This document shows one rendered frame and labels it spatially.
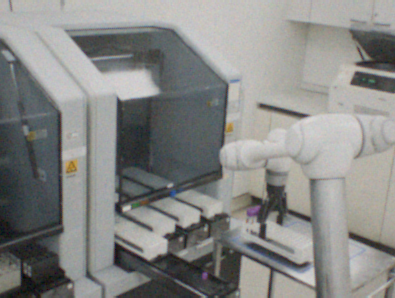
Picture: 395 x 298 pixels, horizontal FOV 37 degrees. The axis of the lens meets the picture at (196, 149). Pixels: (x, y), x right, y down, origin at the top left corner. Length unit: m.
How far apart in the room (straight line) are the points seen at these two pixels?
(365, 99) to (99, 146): 2.47
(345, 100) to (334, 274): 2.70
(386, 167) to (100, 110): 2.56
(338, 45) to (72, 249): 3.33
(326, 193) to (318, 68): 3.50
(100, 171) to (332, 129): 0.91
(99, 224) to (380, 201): 2.51
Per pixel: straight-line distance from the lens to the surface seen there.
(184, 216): 2.51
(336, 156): 1.64
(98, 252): 2.30
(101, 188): 2.20
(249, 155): 2.09
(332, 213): 1.67
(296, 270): 2.27
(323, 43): 5.07
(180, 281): 2.15
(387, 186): 4.25
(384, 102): 4.15
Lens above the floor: 1.89
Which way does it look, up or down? 18 degrees down
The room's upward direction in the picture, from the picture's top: 4 degrees clockwise
